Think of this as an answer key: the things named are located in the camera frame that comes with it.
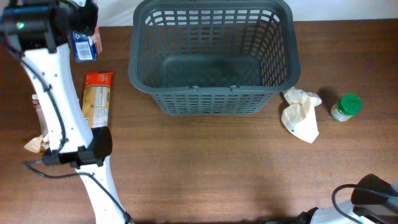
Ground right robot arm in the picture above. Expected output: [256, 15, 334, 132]
[294, 174, 397, 224]

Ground clear bread bag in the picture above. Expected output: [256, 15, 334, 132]
[24, 94, 50, 153]

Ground green lid jar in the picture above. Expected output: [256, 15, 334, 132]
[330, 94, 363, 122]

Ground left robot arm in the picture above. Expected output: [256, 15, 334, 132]
[1, 1, 132, 223]

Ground crumpled beige paper bag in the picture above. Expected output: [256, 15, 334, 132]
[281, 86, 322, 143]

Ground grey plastic basket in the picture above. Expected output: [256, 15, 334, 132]
[128, 0, 300, 115]

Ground orange pasta packet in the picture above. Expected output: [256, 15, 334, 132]
[82, 72, 114, 128]

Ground blue carton box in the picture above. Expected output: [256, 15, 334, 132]
[71, 27, 102, 62]

